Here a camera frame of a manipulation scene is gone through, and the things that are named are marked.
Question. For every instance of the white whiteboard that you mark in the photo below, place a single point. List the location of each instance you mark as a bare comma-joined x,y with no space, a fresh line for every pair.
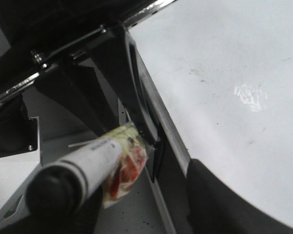
224,70

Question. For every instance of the white whiteboard marker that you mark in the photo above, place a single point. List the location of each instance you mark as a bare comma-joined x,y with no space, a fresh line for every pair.
60,188

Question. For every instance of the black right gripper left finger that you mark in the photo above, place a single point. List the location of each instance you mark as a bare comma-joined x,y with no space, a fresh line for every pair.
82,222

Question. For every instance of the red magnet taped to marker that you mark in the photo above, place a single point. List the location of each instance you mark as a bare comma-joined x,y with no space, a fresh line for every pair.
132,160

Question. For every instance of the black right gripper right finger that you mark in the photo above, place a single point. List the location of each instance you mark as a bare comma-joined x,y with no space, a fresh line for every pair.
216,209

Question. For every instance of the grey aluminium whiteboard ledge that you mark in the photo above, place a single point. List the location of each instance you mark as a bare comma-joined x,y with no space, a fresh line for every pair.
168,164

